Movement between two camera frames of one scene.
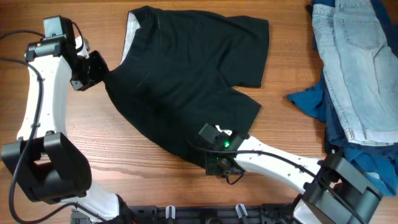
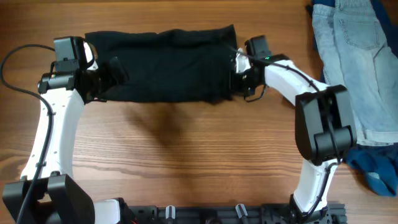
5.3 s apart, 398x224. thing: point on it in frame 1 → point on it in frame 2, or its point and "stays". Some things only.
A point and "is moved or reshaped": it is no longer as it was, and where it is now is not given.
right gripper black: (211, 166) → (234, 85)
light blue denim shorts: (360, 63) stays
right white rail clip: (238, 210) stays
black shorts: (178, 71) is moved or reshaped
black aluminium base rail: (268, 213) stays
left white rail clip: (173, 211) stays
